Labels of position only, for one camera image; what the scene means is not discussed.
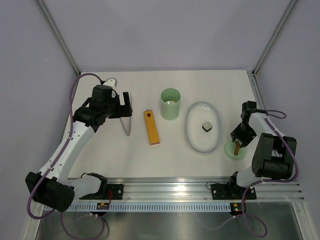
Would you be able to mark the aluminium mounting rail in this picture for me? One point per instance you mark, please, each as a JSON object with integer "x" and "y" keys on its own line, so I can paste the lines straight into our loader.
{"x": 196, "y": 189}

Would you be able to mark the yellow wooden block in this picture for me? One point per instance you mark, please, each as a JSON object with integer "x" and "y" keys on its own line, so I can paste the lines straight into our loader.
{"x": 150, "y": 123}

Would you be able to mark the right aluminium frame post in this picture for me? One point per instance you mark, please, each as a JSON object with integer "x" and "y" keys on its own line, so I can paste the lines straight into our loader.
{"x": 290, "y": 8}

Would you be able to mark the sushi roll piece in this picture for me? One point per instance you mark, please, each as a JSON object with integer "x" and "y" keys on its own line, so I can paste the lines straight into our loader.
{"x": 207, "y": 127}

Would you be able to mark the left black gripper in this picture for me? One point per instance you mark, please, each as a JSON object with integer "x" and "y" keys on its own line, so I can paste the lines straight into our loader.
{"x": 124, "y": 110}

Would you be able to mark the metal tongs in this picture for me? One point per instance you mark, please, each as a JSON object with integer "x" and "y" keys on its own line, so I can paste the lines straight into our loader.
{"x": 126, "y": 123}

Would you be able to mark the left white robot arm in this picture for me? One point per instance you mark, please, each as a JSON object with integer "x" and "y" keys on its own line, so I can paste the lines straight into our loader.
{"x": 50, "y": 185}

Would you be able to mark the white oval plate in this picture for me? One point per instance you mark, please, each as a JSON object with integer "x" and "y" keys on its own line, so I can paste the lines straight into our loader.
{"x": 197, "y": 139}

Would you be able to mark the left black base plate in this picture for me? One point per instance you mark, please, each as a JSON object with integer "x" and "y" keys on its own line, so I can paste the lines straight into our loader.
{"x": 107, "y": 192}

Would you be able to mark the perforated cable tray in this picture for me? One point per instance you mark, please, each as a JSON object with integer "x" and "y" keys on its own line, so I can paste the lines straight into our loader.
{"x": 150, "y": 207}

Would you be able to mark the green lid with handle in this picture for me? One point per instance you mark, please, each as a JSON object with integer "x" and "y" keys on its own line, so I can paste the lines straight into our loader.
{"x": 229, "y": 149}

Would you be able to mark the green lunch cup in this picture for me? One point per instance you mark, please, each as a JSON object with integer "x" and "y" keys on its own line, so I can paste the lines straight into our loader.
{"x": 170, "y": 112}

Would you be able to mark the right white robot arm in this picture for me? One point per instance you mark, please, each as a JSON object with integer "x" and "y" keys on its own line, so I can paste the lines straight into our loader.
{"x": 273, "y": 159}

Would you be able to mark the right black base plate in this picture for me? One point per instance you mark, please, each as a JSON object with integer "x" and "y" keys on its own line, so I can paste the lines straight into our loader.
{"x": 221, "y": 191}

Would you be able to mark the left aluminium frame post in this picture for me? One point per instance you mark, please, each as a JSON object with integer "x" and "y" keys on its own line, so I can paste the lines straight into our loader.
{"x": 44, "y": 9}

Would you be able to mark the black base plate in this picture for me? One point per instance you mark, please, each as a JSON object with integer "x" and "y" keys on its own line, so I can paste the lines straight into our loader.
{"x": 107, "y": 192}
{"x": 221, "y": 191}

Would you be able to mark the aluminium frame post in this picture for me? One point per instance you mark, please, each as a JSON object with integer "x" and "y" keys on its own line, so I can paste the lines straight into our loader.
{"x": 290, "y": 8}
{"x": 44, "y": 9}

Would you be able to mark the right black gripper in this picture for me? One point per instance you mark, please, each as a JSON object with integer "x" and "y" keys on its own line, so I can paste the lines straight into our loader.
{"x": 245, "y": 140}

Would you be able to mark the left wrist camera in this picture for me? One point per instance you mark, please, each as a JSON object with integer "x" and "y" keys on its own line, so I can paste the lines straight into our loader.
{"x": 111, "y": 82}

